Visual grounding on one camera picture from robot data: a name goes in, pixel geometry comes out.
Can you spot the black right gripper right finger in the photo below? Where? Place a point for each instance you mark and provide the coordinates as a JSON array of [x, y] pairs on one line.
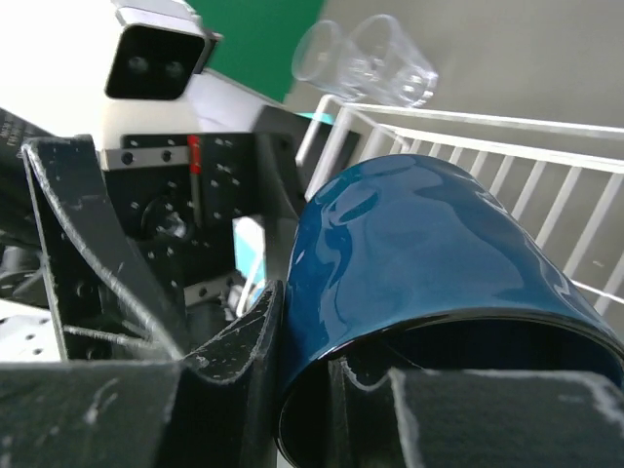
[[473, 418]]

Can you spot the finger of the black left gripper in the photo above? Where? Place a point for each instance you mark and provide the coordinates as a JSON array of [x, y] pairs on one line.
[[100, 288]]

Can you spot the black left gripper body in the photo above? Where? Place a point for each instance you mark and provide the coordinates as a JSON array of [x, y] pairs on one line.
[[180, 198]]

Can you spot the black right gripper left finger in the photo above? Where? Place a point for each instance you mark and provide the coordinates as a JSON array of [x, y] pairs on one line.
[[212, 409]]

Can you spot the dark blue mug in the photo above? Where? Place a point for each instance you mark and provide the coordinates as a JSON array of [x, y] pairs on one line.
[[407, 262]]

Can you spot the clear faceted glass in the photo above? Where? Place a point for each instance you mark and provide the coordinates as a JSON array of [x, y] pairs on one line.
[[382, 61], [315, 60]]

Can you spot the black book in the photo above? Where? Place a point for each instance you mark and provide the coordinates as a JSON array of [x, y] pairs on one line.
[[317, 161]]

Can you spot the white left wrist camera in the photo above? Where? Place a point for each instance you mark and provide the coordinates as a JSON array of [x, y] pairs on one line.
[[146, 56]]

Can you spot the green ring binder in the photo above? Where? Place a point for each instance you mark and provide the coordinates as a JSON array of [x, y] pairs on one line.
[[259, 39]]

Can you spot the white wire dish rack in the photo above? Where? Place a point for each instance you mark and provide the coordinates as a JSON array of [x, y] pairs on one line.
[[563, 182]]

